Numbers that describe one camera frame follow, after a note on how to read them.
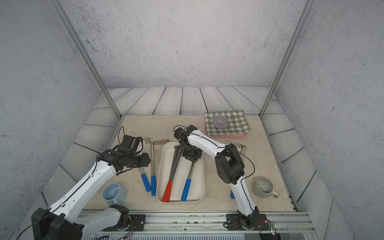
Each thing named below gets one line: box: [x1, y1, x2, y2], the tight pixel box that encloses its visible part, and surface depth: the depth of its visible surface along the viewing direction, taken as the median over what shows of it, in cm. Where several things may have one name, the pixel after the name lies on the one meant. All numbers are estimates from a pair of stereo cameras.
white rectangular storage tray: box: [156, 141, 206, 203], surface depth 88 cm
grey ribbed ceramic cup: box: [252, 177, 279, 199], surface depth 79 cm
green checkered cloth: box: [204, 110, 251, 136], surface depth 117 cm
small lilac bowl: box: [212, 115, 229, 129], surface depth 113 cm
